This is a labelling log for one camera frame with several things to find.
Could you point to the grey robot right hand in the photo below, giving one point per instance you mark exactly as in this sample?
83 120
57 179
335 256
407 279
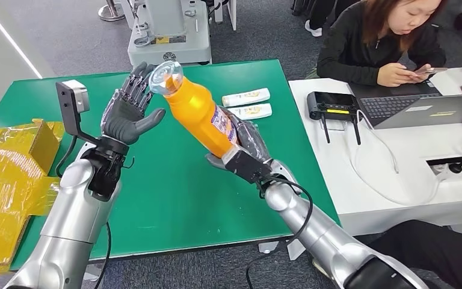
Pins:
251 137

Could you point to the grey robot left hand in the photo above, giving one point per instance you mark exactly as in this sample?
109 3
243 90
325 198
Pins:
125 117

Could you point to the orange plastic bottle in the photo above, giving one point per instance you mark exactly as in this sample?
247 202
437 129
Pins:
195 111

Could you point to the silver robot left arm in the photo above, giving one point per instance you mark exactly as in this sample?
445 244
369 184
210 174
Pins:
71 215

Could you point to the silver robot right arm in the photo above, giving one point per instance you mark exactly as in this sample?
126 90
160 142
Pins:
326 239

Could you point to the white shampoo bottle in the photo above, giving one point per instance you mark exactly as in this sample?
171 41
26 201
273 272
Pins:
257 111
247 97

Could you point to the black remote controller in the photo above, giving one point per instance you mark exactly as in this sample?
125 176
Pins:
332 104

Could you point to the white machine base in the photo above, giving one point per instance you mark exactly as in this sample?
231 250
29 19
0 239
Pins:
175 36

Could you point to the metal stanchion base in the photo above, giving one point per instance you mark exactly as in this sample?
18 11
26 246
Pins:
111 12

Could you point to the white table foot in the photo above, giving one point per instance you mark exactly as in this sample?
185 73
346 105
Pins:
294 251
92 274

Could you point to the white furniture panel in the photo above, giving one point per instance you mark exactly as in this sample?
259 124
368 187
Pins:
231 14

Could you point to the white shoe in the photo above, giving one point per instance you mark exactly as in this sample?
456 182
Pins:
314 28

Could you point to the yellow plastic-wrapped cardboard box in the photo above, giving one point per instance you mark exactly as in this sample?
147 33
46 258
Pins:
8 179

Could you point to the seated person with phone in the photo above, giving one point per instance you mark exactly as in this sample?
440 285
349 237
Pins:
358 48

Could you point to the grey laptop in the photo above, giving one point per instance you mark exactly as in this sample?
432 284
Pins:
422 111

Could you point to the smartphone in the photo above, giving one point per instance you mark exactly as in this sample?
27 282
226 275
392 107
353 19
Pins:
432 70

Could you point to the black power plug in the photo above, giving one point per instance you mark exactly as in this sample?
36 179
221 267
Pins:
455 167

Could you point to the person's legs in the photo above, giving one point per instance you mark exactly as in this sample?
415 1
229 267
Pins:
434 251

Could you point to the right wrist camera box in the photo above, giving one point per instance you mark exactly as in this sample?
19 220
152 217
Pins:
247 165

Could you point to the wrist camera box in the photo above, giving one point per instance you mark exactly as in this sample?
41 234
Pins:
247 165
71 101

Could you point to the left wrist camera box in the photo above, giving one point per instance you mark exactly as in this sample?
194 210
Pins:
71 101

